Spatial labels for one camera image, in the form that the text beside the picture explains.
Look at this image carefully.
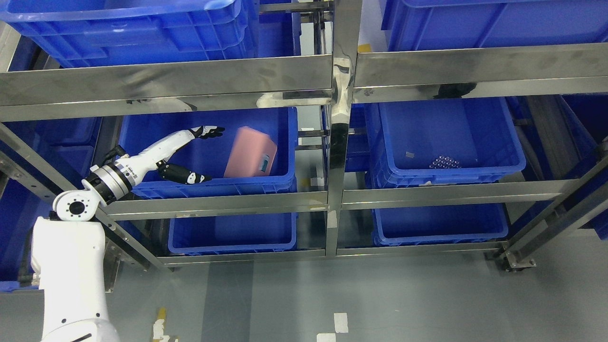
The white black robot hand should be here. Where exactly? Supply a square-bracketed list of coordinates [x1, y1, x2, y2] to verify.
[110, 125, 225, 187]

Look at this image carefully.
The pink plastic storage box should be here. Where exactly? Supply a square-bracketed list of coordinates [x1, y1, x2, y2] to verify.
[224, 126, 278, 178]

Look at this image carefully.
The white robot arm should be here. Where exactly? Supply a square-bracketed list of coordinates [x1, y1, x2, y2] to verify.
[31, 158, 135, 342]

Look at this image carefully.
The blue left middle shelf bin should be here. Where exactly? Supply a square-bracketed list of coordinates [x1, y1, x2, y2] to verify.
[119, 107, 298, 200]

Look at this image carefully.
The blue shelf bin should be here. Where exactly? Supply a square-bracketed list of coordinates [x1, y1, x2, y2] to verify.
[380, 0, 608, 51]
[363, 97, 526, 189]
[119, 107, 298, 200]
[1, 0, 260, 68]
[372, 203, 509, 247]
[167, 213, 298, 256]

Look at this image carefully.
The blue left bottom shelf bin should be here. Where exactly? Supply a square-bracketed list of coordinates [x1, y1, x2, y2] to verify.
[167, 213, 298, 256]

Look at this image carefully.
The blue top left shelf bin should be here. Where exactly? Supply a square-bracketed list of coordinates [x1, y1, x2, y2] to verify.
[1, 0, 260, 68]

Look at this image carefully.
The blue right bottom shelf bin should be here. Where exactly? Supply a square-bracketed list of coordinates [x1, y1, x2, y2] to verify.
[372, 203, 509, 247]

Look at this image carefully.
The blue right middle shelf bin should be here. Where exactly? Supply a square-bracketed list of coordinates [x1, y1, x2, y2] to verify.
[363, 97, 526, 189]

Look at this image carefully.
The blue top right shelf bin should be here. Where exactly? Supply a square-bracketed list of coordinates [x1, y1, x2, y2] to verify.
[380, 0, 608, 51]

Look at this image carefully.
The steel shelf rack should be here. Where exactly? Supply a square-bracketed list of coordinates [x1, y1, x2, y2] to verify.
[1, 0, 607, 271]

